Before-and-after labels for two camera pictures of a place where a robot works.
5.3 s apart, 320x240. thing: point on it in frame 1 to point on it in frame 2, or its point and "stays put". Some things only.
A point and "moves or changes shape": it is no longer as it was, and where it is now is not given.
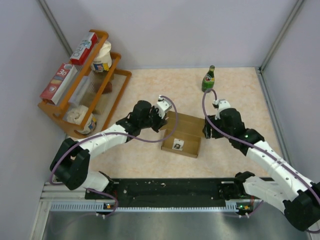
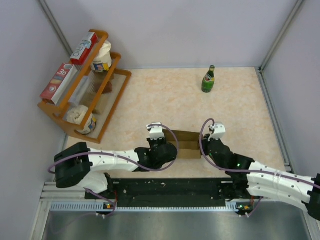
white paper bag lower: [76, 114] stays put
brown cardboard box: [185, 139] moves or changes shape
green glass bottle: [208, 80] stays put
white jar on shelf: [104, 60] stays put
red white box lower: [59, 83] stays put
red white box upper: [80, 55] stays put
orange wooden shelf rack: [86, 109] stays put
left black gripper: [161, 122] to [163, 141]
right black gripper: [212, 119] to [205, 143]
